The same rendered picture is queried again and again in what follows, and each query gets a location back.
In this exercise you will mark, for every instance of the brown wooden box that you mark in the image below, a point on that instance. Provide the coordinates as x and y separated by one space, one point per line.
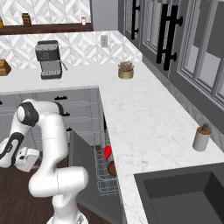
4 67

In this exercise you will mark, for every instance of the white wall outlet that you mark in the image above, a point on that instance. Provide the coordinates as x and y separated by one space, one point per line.
104 41

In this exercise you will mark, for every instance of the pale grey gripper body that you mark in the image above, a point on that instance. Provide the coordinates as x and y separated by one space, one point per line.
26 159

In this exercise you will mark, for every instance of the grey espresso machine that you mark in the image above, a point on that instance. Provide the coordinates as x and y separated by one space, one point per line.
49 59

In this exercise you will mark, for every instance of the red cup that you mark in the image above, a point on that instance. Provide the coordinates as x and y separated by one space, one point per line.
108 151

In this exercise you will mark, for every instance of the small white bottle red label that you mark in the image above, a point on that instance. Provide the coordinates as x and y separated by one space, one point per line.
83 19

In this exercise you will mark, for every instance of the brown jar with label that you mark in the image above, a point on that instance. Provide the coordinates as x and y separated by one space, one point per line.
26 19

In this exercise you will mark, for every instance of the yellow jar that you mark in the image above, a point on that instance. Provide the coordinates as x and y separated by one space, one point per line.
1 22

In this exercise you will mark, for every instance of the brown bowl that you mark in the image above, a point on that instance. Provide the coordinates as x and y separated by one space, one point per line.
112 168

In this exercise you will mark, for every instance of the grey dishwasher door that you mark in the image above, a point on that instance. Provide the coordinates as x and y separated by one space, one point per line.
84 163

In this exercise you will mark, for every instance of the grey glass cupboard door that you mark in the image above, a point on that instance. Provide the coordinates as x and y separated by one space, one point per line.
151 26
204 49
128 17

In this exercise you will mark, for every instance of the grey drawer front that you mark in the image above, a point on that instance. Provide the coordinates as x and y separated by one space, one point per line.
83 114
78 97
86 128

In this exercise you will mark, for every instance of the dark grey sink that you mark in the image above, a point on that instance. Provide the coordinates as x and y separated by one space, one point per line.
186 195

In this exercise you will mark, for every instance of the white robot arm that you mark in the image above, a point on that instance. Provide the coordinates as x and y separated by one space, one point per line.
51 137

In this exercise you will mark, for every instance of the dark wooden wall shelf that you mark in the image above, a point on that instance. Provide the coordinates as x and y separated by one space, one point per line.
46 28

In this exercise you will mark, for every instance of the white soap dispenser wooden top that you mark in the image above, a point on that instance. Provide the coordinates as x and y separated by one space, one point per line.
201 140

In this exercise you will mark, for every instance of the potted succulent in gold pot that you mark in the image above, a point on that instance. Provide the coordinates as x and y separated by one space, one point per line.
126 71

